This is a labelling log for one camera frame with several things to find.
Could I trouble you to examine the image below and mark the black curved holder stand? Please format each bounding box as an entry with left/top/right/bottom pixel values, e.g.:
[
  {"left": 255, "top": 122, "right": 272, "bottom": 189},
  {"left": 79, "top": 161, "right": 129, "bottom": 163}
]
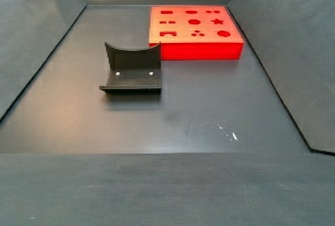
[{"left": 99, "top": 43, "right": 162, "bottom": 93}]

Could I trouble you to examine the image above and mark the red shape sorter block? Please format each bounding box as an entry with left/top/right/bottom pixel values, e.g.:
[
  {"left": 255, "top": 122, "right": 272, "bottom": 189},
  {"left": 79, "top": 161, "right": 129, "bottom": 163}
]
[{"left": 149, "top": 5, "right": 246, "bottom": 60}]

